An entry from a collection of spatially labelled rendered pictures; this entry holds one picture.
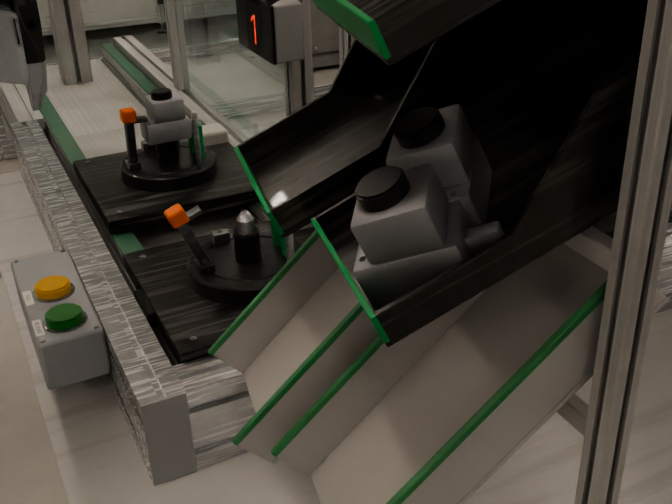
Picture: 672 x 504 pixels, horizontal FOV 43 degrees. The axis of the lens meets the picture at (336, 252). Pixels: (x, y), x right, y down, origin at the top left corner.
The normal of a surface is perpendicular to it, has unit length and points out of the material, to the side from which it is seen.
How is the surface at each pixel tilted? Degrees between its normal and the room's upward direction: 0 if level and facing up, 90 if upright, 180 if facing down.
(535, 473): 0
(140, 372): 0
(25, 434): 0
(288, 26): 90
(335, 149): 25
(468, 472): 90
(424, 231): 101
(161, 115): 90
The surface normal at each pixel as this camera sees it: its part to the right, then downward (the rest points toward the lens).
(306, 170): -0.43, -0.73
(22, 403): -0.03, -0.88
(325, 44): 0.46, 0.42
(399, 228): -0.15, 0.64
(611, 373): -0.90, 0.23
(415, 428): -0.70, -0.52
